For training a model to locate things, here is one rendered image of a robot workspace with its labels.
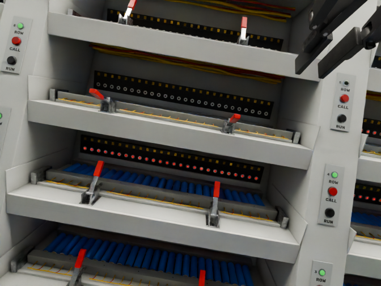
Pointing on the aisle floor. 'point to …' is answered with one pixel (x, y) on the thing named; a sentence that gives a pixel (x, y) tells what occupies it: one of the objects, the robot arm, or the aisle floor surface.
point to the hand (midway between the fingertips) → (323, 54)
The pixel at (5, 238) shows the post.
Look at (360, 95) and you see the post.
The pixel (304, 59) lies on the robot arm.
